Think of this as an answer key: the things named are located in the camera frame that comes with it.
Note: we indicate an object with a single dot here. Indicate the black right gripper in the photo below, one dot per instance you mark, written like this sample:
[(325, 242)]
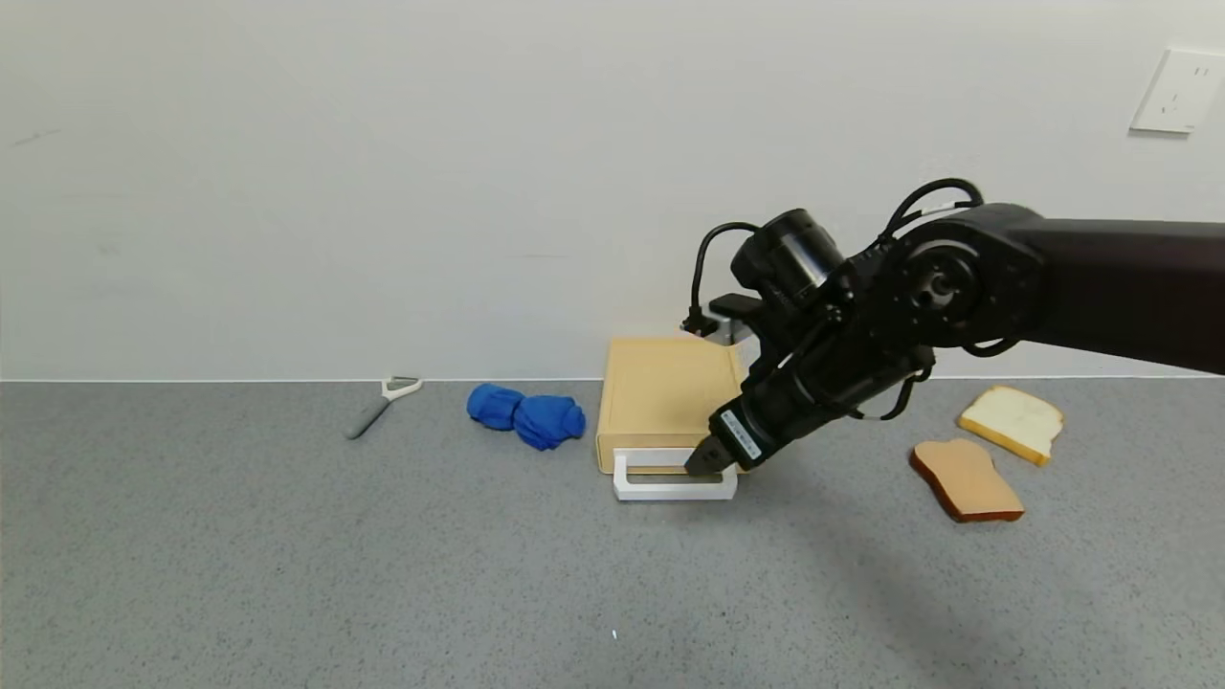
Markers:
[(739, 437)]

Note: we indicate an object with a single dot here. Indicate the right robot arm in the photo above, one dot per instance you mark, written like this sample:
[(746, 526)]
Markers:
[(1101, 277)]

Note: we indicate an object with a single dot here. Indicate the yellow drawer cabinet case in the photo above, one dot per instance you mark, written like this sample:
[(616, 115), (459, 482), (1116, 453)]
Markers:
[(660, 388)]

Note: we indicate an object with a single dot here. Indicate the blue crumpled cloth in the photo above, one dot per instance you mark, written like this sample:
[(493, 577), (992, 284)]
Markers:
[(545, 421)]

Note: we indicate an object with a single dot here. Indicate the brown toast slice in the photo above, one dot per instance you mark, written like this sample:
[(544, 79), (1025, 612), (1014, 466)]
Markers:
[(965, 478)]

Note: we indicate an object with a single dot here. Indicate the white bread slice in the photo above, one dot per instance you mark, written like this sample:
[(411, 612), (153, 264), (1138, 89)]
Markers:
[(1012, 419)]

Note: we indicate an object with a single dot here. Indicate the grey and white peeler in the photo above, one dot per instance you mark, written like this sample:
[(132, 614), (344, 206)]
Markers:
[(368, 418)]

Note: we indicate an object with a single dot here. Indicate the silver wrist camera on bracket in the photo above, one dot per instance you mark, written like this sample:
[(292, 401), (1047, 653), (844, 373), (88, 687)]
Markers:
[(739, 318)]

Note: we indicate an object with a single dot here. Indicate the white wall outlet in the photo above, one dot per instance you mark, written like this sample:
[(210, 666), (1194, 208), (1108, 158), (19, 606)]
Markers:
[(1179, 91)]

